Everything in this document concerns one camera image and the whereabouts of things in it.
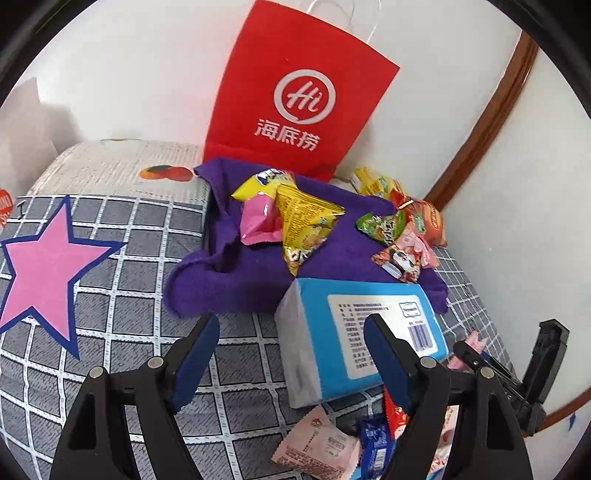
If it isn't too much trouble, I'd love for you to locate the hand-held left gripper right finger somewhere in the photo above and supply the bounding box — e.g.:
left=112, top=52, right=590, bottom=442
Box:
left=364, top=313, right=529, bottom=480

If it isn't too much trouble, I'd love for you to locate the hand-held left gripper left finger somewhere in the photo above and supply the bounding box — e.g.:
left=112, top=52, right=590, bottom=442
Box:
left=48, top=313, right=221, bottom=480

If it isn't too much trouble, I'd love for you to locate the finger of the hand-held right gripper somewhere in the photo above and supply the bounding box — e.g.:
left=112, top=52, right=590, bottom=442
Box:
left=453, top=340, right=525, bottom=407

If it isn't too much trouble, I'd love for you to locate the pale pink snack packet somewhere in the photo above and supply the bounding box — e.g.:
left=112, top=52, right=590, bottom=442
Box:
left=445, top=332, right=485, bottom=372

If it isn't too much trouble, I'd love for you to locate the red white snack packet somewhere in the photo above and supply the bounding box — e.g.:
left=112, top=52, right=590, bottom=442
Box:
left=434, top=404, right=462, bottom=467
left=382, top=385, right=411, bottom=441

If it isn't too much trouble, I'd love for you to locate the small blue snack packet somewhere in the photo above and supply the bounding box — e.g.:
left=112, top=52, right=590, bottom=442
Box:
left=355, top=413, right=398, bottom=480

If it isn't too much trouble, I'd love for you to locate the red candy packet with figure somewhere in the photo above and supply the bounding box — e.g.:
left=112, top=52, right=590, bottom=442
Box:
left=370, top=244, right=428, bottom=283

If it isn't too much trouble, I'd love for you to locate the small pink white packet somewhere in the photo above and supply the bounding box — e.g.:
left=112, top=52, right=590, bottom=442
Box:
left=271, top=404, right=361, bottom=480

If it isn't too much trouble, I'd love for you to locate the green snack packet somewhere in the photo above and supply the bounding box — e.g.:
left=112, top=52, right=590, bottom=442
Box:
left=355, top=210, right=407, bottom=247

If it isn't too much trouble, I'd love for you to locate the yellow pink snack packet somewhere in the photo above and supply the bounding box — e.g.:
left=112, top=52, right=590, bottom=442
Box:
left=231, top=168, right=296, bottom=247

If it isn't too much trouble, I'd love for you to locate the yellow triangular snack packet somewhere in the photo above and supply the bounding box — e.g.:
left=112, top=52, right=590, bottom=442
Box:
left=276, top=183, right=346, bottom=278

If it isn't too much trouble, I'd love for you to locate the brown baseboard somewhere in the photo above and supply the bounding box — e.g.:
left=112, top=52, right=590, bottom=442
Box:
left=540, top=408, right=573, bottom=428

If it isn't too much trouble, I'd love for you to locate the blue tissue box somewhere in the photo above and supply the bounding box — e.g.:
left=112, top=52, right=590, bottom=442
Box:
left=274, top=277, right=450, bottom=409

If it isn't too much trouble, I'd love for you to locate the grey checked tablecloth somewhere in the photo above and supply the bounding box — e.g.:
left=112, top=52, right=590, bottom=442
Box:
left=0, top=194, right=522, bottom=480

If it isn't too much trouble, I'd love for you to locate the purple cloth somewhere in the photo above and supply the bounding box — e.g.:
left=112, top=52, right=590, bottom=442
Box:
left=164, top=157, right=450, bottom=319

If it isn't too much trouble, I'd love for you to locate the orange chips bag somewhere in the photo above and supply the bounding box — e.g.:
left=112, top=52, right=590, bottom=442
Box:
left=392, top=194, right=448, bottom=247

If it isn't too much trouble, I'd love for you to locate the yellow chips bag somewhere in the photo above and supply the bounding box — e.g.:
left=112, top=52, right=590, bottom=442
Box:
left=349, top=166, right=407, bottom=201

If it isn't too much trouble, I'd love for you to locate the white plastic bag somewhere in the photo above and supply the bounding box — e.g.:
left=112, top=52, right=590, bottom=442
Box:
left=0, top=76, right=61, bottom=232

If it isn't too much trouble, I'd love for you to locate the red paper bag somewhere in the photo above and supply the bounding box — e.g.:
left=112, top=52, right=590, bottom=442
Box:
left=203, top=0, right=401, bottom=183

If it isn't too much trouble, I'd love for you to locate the brown wooden door frame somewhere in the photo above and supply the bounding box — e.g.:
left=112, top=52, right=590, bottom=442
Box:
left=425, top=30, right=540, bottom=213

